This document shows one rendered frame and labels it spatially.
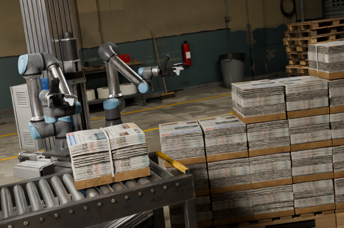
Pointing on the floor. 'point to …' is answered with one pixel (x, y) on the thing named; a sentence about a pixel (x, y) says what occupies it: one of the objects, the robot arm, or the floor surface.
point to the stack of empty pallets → (306, 33)
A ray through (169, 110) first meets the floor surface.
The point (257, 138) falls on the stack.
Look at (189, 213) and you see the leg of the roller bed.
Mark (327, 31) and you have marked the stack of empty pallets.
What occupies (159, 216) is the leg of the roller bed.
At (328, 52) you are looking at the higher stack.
